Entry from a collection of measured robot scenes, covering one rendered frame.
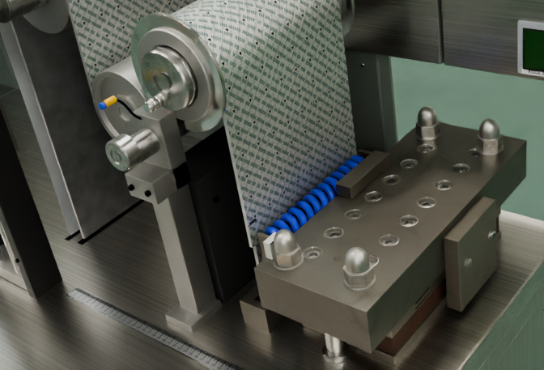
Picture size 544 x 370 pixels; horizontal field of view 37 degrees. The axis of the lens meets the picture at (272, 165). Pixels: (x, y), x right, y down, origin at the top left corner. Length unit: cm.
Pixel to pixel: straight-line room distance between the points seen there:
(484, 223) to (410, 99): 255
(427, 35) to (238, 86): 31
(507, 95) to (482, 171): 246
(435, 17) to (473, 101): 242
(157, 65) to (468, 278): 46
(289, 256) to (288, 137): 16
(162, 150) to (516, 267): 50
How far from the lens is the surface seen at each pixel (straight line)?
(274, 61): 98
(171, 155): 98
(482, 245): 106
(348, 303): 90
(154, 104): 93
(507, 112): 343
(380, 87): 122
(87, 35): 109
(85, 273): 128
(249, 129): 96
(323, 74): 106
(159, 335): 112
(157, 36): 93
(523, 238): 120
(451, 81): 370
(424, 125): 117
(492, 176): 109
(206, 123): 95
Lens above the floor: 162
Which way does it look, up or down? 30 degrees down
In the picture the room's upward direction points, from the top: 10 degrees counter-clockwise
